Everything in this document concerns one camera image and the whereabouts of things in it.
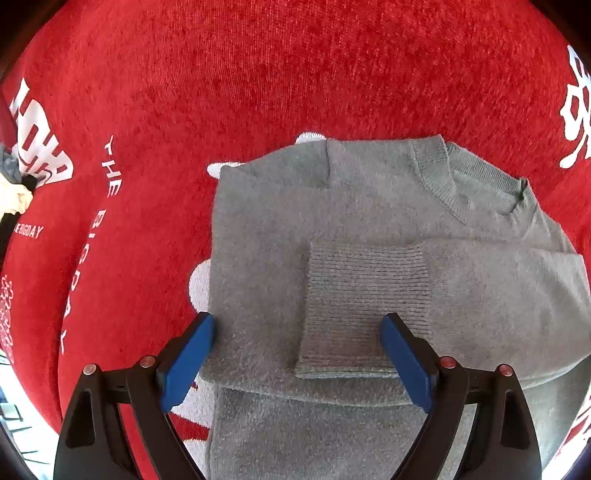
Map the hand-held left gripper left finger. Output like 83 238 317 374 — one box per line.
53 311 218 480

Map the grey knit sweater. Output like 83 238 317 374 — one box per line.
199 134 591 480

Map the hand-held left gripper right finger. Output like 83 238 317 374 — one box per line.
379 312 542 480

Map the pale yellow cloth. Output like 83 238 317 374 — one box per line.
0 178 34 215

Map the red printed blanket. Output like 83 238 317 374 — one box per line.
0 0 591 480

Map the blue-grey cloth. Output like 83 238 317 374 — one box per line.
0 143 24 185

